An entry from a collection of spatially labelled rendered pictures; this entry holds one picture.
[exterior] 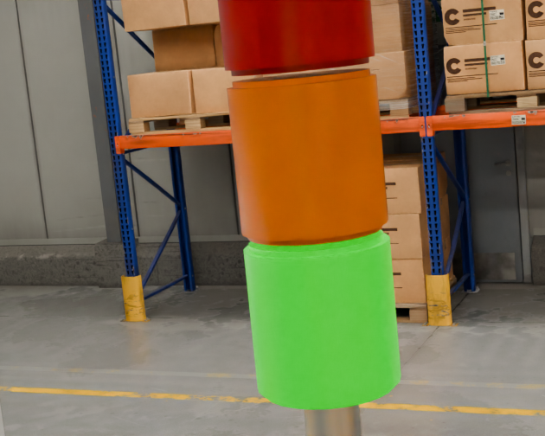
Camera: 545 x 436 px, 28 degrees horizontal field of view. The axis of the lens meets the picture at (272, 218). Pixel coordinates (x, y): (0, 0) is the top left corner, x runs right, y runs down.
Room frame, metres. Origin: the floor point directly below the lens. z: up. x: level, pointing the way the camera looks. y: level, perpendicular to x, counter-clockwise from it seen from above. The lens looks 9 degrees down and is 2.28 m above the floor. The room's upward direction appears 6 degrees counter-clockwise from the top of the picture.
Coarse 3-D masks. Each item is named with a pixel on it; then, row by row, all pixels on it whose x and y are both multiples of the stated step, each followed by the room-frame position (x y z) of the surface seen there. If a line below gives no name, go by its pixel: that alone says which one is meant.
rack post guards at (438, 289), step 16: (128, 288) 9.13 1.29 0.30; (432, 288) 8.06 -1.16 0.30; (448, 288) 8.05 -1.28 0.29; (128, 304) 9.14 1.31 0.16; (432, 304) 8.06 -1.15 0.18; (448, 304) 8.03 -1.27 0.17; (128, 320) 9.15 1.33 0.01; (144, 320) 9.10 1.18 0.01; (432, 320) 8.06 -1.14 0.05; (448, 320) 8.03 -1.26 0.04
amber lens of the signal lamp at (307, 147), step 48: (240, 96) 0.35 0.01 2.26; (288, 96) 0.34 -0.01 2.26; (336, 96) 0.34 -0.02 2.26; (240, 144) 0.35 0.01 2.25; (288, 144) 0.34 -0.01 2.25; (336, 144) 0.34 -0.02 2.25; (240, 192) 0.35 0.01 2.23; (288, 192) 0.34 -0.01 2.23; (336, 192) 0.34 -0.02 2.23; (384, 192) 0.35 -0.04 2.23; (288, 240) 0.34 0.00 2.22; (336, 240) 0.34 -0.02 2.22
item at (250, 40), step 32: (224, 0) 0.35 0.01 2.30; (256, 0) 0.34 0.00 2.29; (288, 0) 0.34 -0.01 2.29; (320, 0) 0.34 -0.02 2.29; (352, 0) 0.35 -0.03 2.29; (224, 32) 0.35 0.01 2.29; (256, 32) 0.34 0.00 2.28; (288, 32) 0.34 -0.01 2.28; (320, 32) 0.34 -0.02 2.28; (352, 32) 0.34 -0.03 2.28; (224, 64) 0.36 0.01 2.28; (256, 64) 0.34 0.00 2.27; (288, 64) 0.34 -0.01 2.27; (320, 64) 0.34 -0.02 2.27; (352, 64) 0.35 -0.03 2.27
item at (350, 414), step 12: (336, 408) 0.35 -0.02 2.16; (348, 408) 0.35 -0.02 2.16; (312, 420) 0.36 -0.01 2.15; (324, 420) 0.35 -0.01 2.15; (336, 420) 0.35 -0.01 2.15; (348, 420) 0.35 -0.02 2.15; (360, 420) 0.36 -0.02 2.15; (312, 432) 0.36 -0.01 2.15; (324, 432) 0.35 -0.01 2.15; (336, 432) 0.35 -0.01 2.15; (348, 432) 0.35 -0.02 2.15; (360, 432) 0.36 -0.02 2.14
